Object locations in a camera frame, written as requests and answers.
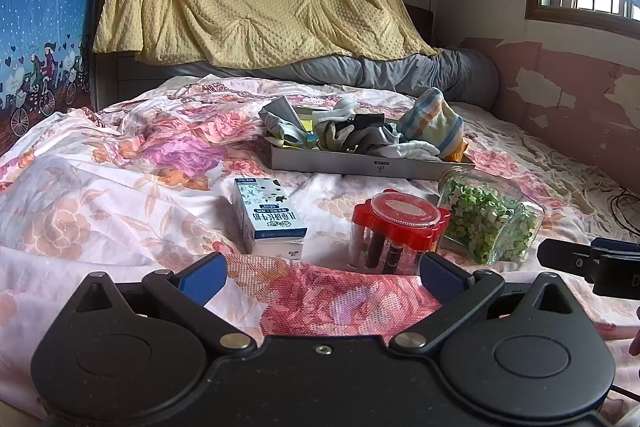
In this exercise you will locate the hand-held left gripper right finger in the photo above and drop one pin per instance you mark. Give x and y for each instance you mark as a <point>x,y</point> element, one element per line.
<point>442,277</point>

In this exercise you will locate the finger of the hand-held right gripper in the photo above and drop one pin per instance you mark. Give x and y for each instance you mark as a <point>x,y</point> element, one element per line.
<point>565,257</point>

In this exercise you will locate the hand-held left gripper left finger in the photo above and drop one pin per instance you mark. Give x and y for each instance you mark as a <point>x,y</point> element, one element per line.
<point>202,279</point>

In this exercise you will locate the orange knit cloth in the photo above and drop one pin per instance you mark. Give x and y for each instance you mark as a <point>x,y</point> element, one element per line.
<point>457,153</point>

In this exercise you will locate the grey cardboard box tray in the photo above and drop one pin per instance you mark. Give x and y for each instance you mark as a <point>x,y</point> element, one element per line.
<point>350,164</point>

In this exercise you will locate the colourful striped cloth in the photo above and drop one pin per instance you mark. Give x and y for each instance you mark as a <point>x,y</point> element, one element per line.
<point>435,122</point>

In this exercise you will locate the dark striped sock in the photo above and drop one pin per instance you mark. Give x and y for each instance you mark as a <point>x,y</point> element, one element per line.
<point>367,121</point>

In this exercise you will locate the person's right hand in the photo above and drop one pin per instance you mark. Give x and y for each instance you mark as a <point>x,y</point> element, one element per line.
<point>636,344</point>

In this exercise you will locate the green patterned cloth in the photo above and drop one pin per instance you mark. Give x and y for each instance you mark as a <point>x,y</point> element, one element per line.
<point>485,217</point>

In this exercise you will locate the red lidded plastic container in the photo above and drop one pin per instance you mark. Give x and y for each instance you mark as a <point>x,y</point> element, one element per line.
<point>400,212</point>

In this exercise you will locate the blue white milk carton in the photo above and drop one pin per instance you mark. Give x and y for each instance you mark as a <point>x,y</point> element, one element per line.
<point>265,212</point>

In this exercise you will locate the pink floral bed cover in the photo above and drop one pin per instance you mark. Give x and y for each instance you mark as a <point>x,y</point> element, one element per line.
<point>125,187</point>

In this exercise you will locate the white cloth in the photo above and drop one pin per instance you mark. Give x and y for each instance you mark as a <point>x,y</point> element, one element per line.
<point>415,151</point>

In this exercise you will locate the grey patterned cloth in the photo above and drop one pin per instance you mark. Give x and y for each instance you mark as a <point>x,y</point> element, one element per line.
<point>340,137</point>

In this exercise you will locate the white sock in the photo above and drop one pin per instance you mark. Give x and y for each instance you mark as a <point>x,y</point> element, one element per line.
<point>342,107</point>

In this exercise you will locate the grey bolster pillow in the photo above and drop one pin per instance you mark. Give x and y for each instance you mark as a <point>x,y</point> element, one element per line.
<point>400,72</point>

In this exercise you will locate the dark wooden headboard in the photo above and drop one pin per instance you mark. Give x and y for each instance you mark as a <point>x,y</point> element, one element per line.
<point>420,24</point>

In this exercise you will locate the blue printed curtain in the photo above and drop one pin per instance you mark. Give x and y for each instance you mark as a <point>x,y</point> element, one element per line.
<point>40,7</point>

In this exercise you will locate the grey bed frame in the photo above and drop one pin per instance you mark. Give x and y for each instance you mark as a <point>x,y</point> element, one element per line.
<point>125,77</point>

